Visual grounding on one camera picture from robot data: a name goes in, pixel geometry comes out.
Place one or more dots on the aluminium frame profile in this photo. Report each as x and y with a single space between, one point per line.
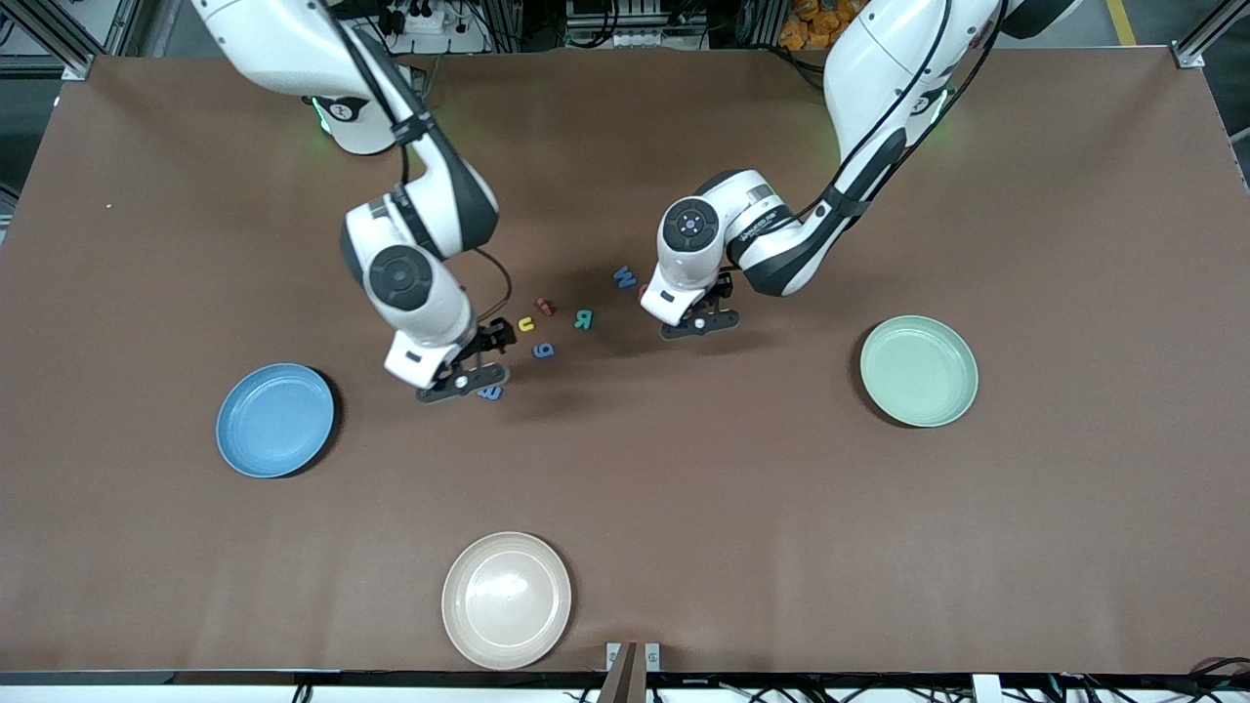
1189 57
73 68

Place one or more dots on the blue foam letter W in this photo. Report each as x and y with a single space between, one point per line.
625 277

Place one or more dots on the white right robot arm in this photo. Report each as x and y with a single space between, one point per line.
293 49

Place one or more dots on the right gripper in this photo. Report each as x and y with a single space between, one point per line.
493 338

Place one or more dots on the pale green round plate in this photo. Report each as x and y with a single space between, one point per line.
919 371

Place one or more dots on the blue foam letter g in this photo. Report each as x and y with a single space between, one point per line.
543 350

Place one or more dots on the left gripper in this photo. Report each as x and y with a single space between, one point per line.
723 286

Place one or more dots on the blue round plate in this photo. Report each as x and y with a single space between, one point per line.
275 420

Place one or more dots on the white plastic block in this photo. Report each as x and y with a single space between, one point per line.
986 689

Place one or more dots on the beige round plate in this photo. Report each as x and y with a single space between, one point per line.
507 600

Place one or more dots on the orange packets pile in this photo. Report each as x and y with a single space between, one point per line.
806 29

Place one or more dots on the white power strip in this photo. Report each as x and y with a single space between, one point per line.
430 21

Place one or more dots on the metal bracket with brown post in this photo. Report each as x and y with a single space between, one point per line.
633 679

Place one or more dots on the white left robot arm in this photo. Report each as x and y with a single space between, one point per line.
908 49

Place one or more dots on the grey electronics rack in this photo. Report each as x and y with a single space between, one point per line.
635 15

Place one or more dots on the brown table cover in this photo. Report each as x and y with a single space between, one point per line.
684 508

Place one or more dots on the teal foam letter R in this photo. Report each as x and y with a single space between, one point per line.
584 319

